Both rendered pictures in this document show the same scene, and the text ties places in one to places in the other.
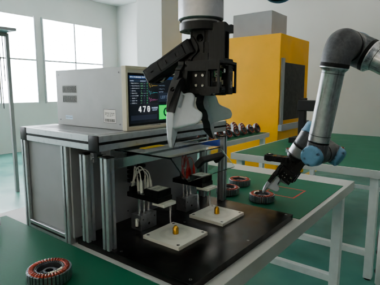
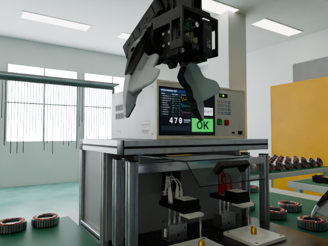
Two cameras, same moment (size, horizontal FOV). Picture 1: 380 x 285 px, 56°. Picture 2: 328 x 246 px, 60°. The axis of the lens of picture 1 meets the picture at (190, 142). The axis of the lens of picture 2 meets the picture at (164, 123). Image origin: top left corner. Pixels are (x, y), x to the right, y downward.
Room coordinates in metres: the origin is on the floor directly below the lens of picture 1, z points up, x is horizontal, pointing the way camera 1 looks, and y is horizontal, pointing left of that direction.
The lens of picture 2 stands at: (0.23, -0.14, 1.13)
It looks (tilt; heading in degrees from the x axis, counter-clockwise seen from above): 2 degrees up; 19
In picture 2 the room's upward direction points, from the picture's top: straight up
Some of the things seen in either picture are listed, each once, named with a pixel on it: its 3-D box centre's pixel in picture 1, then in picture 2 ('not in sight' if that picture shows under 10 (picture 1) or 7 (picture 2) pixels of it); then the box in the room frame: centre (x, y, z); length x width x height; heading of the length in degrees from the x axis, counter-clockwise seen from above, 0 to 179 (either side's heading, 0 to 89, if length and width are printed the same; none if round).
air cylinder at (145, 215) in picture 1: (143, 219); (174, 230); (1.19, 0.16, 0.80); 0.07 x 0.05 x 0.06; 142
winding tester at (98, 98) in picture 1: (134, 96); (175, 115); (1.41, 0.22, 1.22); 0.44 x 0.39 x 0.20; 142
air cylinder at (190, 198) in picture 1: (186, 202); (224, 219); (1.38, 0.01, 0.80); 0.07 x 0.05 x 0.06; 142
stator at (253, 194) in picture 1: (262, 196); (312, 222); (1.55, -0.32, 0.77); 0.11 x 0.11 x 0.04
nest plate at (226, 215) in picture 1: (216, 214); (254, 235); (1.30, -0.10, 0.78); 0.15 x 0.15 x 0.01; 52
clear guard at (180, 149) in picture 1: (170, 157); (195, 166); (1.10, 0.06, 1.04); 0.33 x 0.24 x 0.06; 52
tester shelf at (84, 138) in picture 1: (133, 129); (174, 144); (1.40, 0.23, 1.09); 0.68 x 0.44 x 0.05; 142
